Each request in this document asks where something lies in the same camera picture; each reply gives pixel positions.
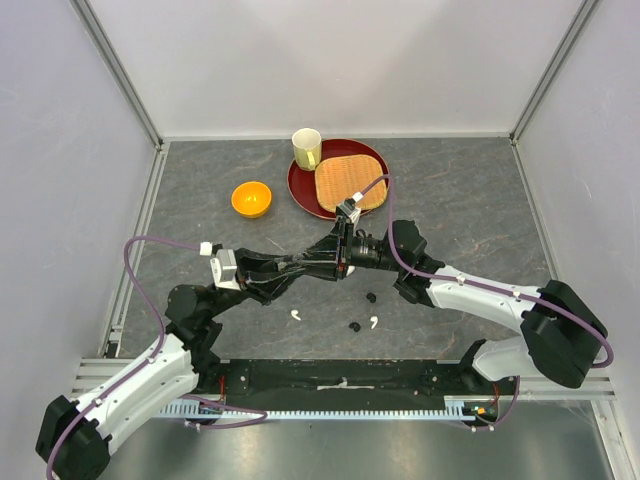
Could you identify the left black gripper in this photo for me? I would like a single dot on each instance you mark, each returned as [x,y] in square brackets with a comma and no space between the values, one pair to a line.
[263,275]

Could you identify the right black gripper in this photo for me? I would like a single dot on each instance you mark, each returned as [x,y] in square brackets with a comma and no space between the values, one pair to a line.
[345,232]

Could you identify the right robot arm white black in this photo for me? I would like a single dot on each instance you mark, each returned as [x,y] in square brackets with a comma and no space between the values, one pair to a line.
[555,333]

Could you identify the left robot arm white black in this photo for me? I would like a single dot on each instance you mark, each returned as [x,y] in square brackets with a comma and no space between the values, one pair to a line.
[77,438]

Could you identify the woven bamboo square tray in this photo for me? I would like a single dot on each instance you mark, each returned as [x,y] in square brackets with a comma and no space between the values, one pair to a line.
[339,178]

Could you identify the dark red round tray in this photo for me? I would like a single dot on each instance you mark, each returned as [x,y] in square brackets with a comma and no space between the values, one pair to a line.
[301,183]

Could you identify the orange bowl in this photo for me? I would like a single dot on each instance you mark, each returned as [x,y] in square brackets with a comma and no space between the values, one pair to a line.
[251,199]

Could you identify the cream ceramic mug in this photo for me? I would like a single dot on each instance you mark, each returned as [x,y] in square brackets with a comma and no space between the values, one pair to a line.
[307,147]

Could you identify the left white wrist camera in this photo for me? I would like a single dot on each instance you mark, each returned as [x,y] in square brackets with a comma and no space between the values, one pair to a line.
[224,268]

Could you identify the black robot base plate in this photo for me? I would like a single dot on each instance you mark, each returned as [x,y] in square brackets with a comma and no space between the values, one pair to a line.
[344,385]

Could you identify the slotted cable duct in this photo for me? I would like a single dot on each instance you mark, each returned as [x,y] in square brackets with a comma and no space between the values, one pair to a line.
[193,410]

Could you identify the aluminium frame rail right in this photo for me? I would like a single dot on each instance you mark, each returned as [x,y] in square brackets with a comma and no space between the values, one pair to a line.
[566,45]

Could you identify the aluminium frame rail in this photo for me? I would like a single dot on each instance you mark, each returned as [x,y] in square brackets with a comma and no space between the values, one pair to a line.
[566,45]
[107,51]

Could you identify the aluminium frame rail left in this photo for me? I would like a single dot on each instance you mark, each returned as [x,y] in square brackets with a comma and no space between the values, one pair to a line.
[107,51]

